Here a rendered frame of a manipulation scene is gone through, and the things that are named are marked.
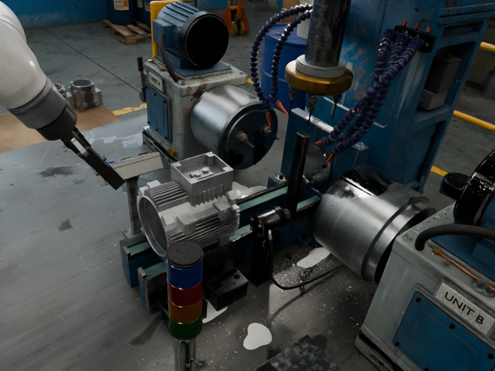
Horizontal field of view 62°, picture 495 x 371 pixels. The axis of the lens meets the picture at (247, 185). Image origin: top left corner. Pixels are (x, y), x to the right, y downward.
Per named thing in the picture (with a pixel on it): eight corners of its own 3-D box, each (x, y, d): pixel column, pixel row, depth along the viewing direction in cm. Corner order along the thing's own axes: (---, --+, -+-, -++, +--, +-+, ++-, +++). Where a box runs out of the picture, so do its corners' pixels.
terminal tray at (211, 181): (210, 174, 111) (211, 150, 107) (233, 193, 105) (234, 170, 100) (170, 187, 105) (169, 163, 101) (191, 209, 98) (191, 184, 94)
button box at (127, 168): (155, 169, 123) (150, 152, 123) (164, 168, 117) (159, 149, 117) (99, 185, 114) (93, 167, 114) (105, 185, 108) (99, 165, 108)
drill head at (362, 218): (343, 209, 129) (362, 138, 115) (465, 295, 104) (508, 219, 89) (283, 237, 116) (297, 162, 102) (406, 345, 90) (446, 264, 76)
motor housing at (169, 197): (201, 210, 123) (202, 154, 112) (238, 247, 111) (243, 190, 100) (138, 233, 112) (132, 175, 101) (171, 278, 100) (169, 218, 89)
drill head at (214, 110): (224, 124, 171) (227, 65, 157) (281, 165, 148) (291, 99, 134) (170, 138, 158) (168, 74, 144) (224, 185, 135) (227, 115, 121)
